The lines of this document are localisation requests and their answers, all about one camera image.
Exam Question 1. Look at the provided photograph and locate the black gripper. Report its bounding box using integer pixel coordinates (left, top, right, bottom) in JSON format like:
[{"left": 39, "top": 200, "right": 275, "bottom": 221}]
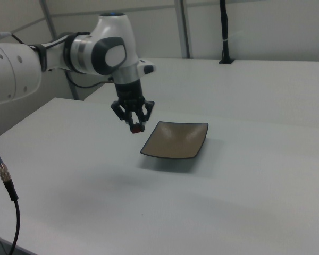
[{"left": 110, "top": 79, "right": 156, "bottom": 132}]

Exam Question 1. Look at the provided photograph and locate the grey metal partition post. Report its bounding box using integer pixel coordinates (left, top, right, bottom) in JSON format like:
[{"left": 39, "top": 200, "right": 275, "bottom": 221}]
[{"left": 174, "top": 0, "right": 191, "bottom": 59}]

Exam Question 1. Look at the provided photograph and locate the square tan ceramic plate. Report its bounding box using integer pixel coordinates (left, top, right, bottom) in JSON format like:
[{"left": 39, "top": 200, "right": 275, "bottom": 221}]
[{"left": 139, "top": 121, "right": 209, "bottom": 160}]

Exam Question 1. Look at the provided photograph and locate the black pole with base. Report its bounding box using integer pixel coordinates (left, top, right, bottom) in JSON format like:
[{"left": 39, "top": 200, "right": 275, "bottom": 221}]
[{"left": 219, "top": 0, "right": 236, "bottom": 65}]

